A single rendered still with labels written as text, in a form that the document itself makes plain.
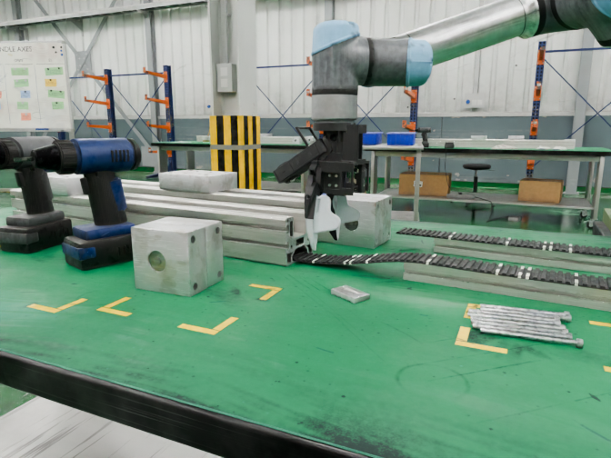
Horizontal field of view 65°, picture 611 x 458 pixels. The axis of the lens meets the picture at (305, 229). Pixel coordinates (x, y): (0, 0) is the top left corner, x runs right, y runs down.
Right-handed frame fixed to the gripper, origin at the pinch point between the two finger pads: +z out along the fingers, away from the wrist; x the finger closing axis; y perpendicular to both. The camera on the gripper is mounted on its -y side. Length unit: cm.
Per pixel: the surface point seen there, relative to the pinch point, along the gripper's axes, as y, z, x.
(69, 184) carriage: -61, -6, -4
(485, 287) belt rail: 27.9, 3.7, -2.0
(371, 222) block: 3.8, -0.9, 14.1
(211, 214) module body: -20.6, -3.2, -4.9
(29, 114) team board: -518, -33, 274
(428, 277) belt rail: 19.6, 3.5, -1.9
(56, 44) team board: -480, -108, 291
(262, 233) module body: -9.3, -1.0, -4.9
